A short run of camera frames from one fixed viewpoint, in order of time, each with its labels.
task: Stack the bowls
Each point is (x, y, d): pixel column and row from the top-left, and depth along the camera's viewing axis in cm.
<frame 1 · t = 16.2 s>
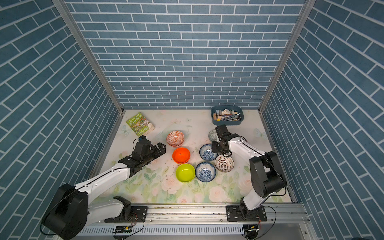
left hand: (164, 149, 87), fingers open
right hand: (215, 149, 93), fingers open
orange geometric patterned bowl: (175, 138, 101), point 4 cm above the table
plain orange bowl: (181, 155, 94), point 3 cm above the table
lime green bowl: (185, 173, 88), point 2 cm above the table
blue floral bowl: (205, 172, 88), point 2 cm above the table
blue floral bowl 2: (206, 153, 97), on the table
brown patterned white bowl: (224, 164, 92), point 2 cm above the table
teal plastic bin: (238, 109, 119), point 5 cm above the table
green paperback book: (141, 125, 110), point 2 cm above the table

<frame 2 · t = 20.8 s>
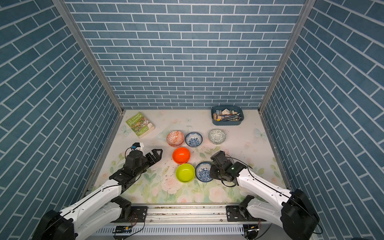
left hand: (161, 153, 84), fingers open
right hand: (211, 173, 83), fingers open
blue floral bowl 2: (193, 139, 104), point 2 cm above the table
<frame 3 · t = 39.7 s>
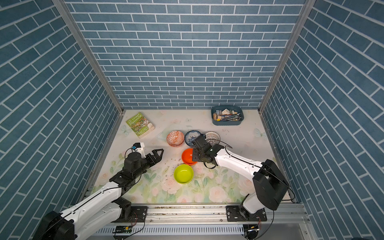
left hand: (162, 153, 83), fingers open
right hand: (195, 156, 86), fingers open
plain orange bowl: (187, 157, 95), on the table
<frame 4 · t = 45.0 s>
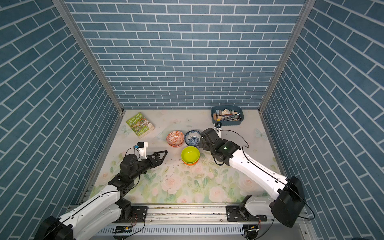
left hand: (166, 154, 79), fingers open
right hand: (209, 141, 80), fingers open
lime green bowl: (190, 154, 93), point 4 cm above the table
